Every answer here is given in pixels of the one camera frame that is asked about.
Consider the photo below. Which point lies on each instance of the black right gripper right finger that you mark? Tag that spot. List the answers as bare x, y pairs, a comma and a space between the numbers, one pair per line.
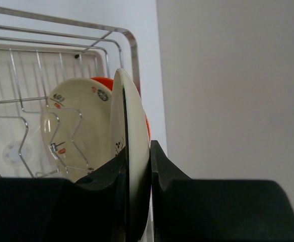
187, 209

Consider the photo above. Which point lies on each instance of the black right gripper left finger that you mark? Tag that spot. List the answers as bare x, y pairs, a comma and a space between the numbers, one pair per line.
55, 209

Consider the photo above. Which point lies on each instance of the beige plate with green brushstroke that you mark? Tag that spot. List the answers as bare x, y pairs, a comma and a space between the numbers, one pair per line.
129, 133

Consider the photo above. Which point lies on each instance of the orange plastic plate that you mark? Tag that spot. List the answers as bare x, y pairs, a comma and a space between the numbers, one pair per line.
109, 84

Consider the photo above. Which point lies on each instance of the wire dish rack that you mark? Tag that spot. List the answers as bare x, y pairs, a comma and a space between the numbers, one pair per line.
37, 53

